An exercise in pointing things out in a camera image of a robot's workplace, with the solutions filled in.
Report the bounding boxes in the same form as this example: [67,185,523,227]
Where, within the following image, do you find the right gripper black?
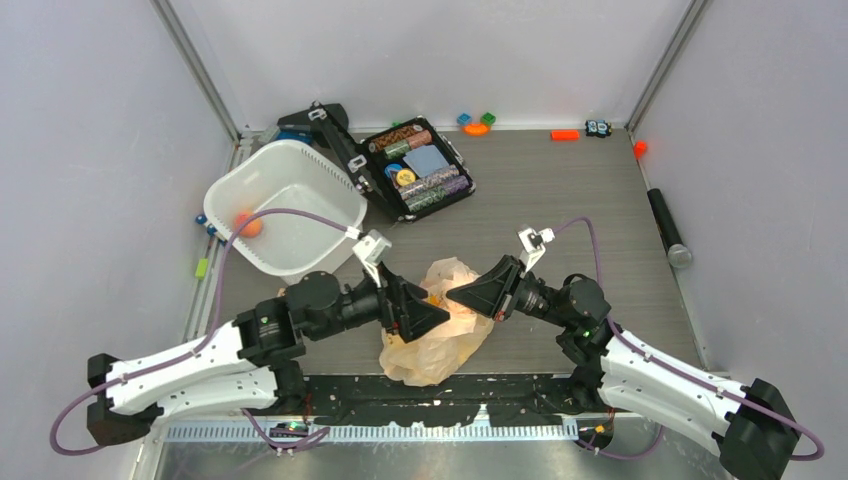
[447,254,573,328]

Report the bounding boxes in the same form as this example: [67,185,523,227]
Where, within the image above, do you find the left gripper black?
[308,258,449,340]

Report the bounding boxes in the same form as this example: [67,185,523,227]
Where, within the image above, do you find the translucent plastic bag banana print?
[379,257,494,387]

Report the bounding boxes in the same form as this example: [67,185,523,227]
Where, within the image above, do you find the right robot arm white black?
[446,256,800,479]

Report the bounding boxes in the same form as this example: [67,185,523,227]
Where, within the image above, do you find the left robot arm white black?
[86,268,450,447]

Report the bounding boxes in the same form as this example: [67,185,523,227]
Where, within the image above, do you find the orange fake peach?
[234,212,263,238]

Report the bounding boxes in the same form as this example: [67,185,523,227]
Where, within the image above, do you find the black poker chip case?
[277,102,476,223]

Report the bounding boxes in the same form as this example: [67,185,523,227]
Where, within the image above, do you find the orange block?
[550,129,581,142]

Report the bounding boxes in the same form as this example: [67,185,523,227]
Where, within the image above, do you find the green toy cube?
[480,112,496,127]

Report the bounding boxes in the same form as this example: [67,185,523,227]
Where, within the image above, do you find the blue toy cube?
[456,113,472,126]

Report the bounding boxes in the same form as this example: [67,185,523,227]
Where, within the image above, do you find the white plastic basin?
[203,140,367,284]

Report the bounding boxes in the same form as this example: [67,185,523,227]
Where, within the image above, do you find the black microphone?
[647,188,693,269]

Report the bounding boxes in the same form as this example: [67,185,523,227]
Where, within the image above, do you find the small toy car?
[584,120,613,138]

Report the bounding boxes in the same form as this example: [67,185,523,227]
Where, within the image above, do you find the orange corner piece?
[633,141,648,160]

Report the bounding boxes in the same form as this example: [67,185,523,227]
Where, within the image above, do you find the green clip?
[194,258,209,280]

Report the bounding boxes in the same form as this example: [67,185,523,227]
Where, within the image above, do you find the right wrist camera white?
[517,226,555,272]

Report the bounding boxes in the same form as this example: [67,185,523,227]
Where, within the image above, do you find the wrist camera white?
[352,230,393,288]
[517,226,555,272]

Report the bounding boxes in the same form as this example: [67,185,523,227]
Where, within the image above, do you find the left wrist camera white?
[352,230,393,288]

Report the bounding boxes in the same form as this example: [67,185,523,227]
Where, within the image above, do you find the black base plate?
[241,373,637,429]

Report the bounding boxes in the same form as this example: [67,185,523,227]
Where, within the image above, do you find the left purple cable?
[50,207,362,458]

